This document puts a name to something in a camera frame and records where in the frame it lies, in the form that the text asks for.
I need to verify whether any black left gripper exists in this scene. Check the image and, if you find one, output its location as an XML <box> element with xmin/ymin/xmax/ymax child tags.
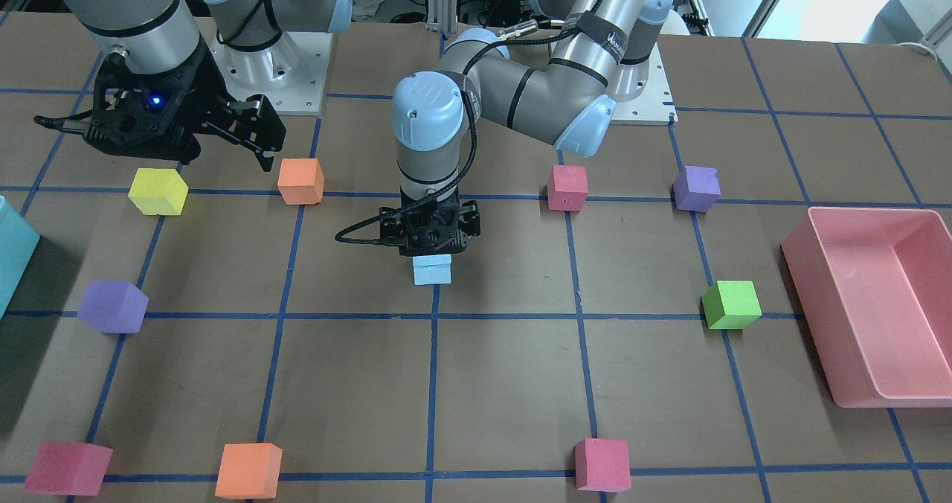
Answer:
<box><xmin>379</xmin><ymin>194</ymin><xmax>480</xmax><ymax>257</ymax></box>

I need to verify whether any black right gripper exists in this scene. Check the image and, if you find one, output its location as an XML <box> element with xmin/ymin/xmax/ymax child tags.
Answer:
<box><xmin>33</xmin><ymin>39</ymin><xmax>286</xmax><ymax>172</ymax></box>

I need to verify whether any light blue block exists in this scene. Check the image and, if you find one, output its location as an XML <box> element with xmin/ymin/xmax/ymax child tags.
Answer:
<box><xmin>412</xmin><ymin>254</ymin><xmax>452</xmax><ymax>268</ymax></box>
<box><xmin>414</xmin><ymin>263</ymin><xmax>452</xmax><ymax>286</ymax></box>

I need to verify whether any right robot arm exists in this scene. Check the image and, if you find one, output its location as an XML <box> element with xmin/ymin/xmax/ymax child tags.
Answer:
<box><xmin>34</xmin><ymin>0</ymin><xmax>353</xmax><ymax>172</ymax></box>

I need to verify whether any pink block near left arm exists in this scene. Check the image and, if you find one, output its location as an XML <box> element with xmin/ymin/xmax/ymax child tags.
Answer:
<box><xmin>574</xmin><ymin>438</ymin><xmax>632</xmax><ymax>493</ymax></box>

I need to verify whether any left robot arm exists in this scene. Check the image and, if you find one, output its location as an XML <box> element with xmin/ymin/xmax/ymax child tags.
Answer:
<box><xmin>373</xmin><ymin>0</ymin><xmax>674</xmax><ymax>257</ymax></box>

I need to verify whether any yellow foam block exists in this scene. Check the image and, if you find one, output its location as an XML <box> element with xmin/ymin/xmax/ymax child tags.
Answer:
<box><xmin>128</xmin><ymin>167</ymin><xmax>188</xmax><ymax>216</ymax></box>

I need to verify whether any orange block near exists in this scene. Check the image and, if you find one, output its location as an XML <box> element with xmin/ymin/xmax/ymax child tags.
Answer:
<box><xmin>277</xmin><ymin>158</ymin><xmax>324</xmax><ymax>205</ymax></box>

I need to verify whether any orange block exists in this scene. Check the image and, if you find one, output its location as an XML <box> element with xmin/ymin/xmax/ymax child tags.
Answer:
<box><xmin>277</xmin><ymin>158</ymin><xmax>324</xmax><ymax>205</ymax></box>
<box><xmin>215</xmin><ymin>443</ymin><xmax>283</xmax><ymax>500</ymax></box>

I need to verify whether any dark pink block front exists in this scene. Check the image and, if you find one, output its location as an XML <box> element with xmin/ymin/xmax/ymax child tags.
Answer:
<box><xmin>545</xmin><ymin>164</ymin><xmax>589</xmax><ymax>212</ymax></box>

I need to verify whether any teal plastic bin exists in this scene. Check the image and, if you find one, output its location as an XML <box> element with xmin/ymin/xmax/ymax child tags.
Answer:
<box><xmin>1</xmin><ymin>196</ymin><xmax>40</xmax><ymax>317</ymax></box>

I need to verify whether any purple block near tray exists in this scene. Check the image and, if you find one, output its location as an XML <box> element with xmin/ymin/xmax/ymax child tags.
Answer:
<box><xmin>672</xmin><ymin>165</ymin><xmax>721</xmax><ymax>214</ymax></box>

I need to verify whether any orange block far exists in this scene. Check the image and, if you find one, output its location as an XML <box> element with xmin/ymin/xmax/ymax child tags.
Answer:
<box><xmin>215</xmin><ymin>443</ymin><xmax>283</xmax><ymax>500</ymax></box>

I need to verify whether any green foam block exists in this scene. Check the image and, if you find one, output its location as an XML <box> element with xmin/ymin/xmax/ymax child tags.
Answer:
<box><xmin>701</xmin><ymin>280</ymin><xmax>764</xmax><ymax>330</ymax></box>

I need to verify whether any dark pink block far corner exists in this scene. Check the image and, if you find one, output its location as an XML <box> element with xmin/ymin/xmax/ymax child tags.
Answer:
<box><xmin>23</xmin><ymin>441</ymin><xmax>113</xmax><ymax>496</ymax></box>

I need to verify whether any pink plastic tray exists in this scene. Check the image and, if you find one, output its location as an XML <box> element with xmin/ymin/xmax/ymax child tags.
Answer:
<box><xmin>782</xmin><ymin>207</ymin><xmax>951</xmax><ymax>408</ymax></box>

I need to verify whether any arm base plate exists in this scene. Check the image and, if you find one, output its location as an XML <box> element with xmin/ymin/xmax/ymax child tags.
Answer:
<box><xmin>606</xmin><ymin>45</ymin><xmax>679</xmax><ymax>126</ymax></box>
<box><xmin>208</xmin><ymin>32</ymin><xmax>335</xmax><ymax>116</ymax></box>

